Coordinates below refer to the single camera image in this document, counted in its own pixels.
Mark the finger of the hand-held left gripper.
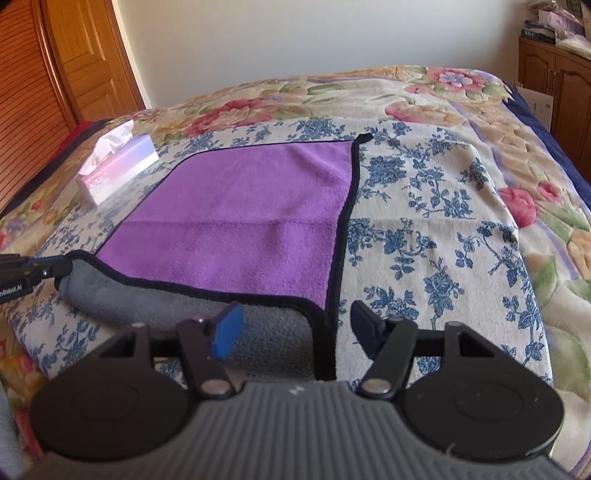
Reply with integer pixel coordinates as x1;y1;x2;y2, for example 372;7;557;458
28;257;74;280

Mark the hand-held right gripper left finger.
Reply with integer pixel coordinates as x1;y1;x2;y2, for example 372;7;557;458
98;302;245;398

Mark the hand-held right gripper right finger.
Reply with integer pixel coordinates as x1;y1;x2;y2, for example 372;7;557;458
350;300;502;400

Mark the purple and grey towel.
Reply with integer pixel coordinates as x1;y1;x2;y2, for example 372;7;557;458
56;133;374;381

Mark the blue floral white blanket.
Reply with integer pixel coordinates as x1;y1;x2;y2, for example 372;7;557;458
0;115;555;407

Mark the pink tissue box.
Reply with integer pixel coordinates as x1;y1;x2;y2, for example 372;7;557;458
76;120;159;206

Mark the red cloth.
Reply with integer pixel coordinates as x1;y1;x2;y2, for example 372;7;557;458
54;119;110;158

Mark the wooden louvered wardrobe door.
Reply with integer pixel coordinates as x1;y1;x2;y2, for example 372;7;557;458
0;0;145;213

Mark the dark blue bed sheet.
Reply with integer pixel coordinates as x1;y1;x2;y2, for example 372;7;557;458
501;81;591;195

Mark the white cardboard box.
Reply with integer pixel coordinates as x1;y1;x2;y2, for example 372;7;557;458
517;81;555;134

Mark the wooden cabinet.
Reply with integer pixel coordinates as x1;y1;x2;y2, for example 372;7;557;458
517;36;591;153

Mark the pile of books and papers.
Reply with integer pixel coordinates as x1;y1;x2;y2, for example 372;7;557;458
521;0;591;49

